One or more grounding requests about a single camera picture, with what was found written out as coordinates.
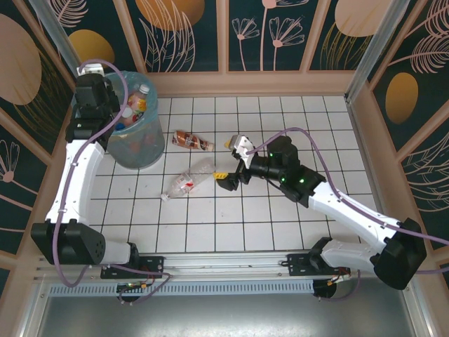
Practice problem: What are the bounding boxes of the blue plastic bin liner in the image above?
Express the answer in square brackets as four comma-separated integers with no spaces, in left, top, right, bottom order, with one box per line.
[72,70,159,141]

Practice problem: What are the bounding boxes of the grey metal mesh bin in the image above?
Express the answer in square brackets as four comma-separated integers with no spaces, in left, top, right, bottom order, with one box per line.
[72,70,166,170]

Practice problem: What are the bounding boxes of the brown drink plastic bottle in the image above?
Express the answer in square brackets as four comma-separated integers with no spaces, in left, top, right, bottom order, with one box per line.
[171,129,215,152]

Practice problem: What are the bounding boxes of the crushed clear bottle white cap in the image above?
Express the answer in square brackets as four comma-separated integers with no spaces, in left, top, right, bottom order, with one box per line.
[160,157,215,203]

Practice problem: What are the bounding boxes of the aluminium frame post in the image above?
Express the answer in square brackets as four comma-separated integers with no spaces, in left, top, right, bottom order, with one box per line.
[343,0,422,105]
[27,0,89,82]

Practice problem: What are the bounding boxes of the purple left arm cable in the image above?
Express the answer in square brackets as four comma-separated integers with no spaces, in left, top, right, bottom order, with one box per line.
[52,60,173,305]

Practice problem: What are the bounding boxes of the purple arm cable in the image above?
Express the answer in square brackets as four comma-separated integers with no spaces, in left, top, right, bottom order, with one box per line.
[245,126,449,302]
[52,60,173,305]

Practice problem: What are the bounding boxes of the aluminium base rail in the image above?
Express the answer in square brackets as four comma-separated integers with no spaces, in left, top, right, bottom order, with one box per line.
[33,249,417,282]

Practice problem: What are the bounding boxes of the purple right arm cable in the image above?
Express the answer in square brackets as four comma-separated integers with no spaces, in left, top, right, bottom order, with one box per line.
[245,126,449,302]

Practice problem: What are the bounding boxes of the grey slotted cable duct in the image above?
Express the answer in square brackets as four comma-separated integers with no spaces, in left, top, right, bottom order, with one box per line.
[48,280,315,296]

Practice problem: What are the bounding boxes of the red yellow power wires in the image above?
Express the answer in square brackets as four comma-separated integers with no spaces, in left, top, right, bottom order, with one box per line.
[117,272,157,294]
[328,272,351,286]

